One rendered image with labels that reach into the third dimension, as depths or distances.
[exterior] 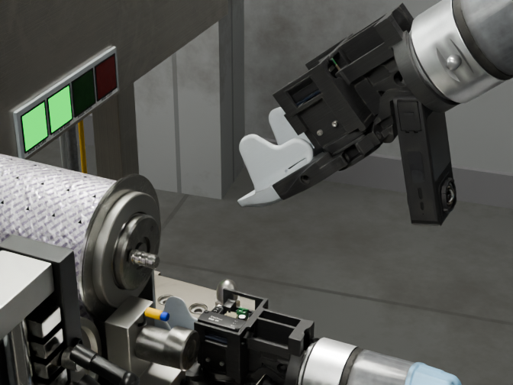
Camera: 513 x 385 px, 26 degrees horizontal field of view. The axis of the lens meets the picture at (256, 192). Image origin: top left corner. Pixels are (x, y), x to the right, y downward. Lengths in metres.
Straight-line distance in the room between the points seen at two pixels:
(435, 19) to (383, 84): 0.07
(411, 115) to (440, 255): 2.60
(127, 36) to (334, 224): 1.97
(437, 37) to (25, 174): 0.47
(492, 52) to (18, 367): 0.39
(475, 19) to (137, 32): 0.98
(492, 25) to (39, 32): 0.82
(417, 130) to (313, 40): 2.79
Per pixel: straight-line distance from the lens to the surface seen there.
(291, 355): 1.13
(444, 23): 0.81
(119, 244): 1.06
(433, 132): 0.87
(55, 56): 1.53
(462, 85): 0.82
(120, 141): 2.06
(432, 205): 0.88
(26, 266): 0.73
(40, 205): 1.08
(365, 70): 0.85
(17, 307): 0.71
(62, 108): 1.55
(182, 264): 3.36
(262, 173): 0.91
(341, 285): 3.27
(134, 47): 1.71
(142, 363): 1.11
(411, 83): 0.83
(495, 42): 0.80
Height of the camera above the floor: 1.83
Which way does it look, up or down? 29 degrees down
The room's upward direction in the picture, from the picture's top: straight up
